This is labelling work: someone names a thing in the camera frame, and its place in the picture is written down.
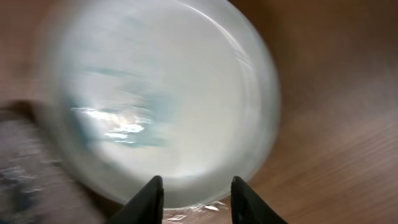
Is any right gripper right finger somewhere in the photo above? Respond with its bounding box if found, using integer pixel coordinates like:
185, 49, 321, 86
231, 176, 287, 224

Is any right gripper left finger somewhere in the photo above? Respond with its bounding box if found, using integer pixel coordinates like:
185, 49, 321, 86
106, 175, 164, 224

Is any white plate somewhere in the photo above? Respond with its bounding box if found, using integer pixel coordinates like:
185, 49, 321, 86
37, 0, 280, 208

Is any dark grey serving tray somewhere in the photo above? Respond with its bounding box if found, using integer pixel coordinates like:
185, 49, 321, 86
1, 101, 121, 224

